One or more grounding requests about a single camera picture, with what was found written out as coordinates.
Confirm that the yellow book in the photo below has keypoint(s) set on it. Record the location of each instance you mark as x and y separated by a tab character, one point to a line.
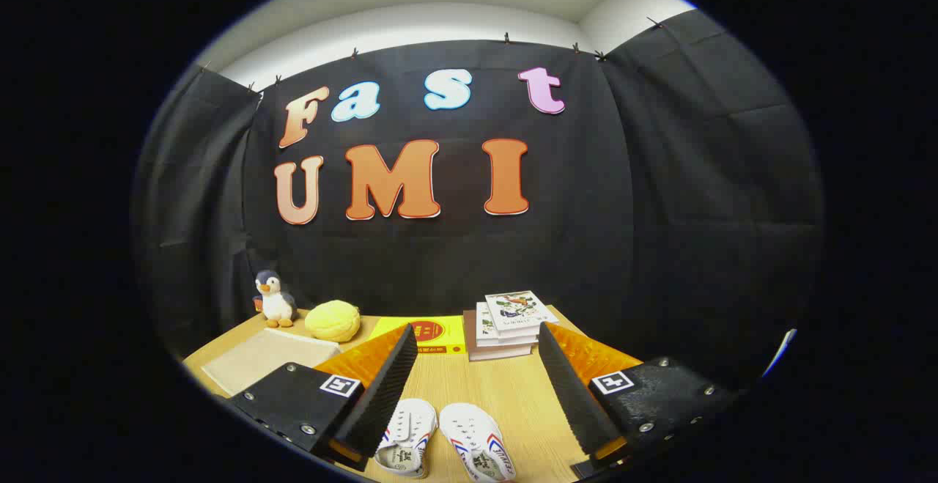
440	333

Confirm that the white illustrated book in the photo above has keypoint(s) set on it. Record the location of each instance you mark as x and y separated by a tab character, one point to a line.
516	311
484	325

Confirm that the yellow round plush toy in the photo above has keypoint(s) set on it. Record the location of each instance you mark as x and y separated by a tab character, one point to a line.
332	322

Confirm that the penguin plush toy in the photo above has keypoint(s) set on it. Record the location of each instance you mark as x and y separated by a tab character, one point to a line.
275	307

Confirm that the white canvas shoe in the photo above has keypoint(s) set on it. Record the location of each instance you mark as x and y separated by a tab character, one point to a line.
407	432
473	432

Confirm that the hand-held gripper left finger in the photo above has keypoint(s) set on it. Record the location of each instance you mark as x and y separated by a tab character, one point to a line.
381	395

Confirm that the beige fabric storage box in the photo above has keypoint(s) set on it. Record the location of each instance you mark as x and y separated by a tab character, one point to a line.
264	358

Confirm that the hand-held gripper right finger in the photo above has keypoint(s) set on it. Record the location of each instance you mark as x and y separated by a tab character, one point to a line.
575	395

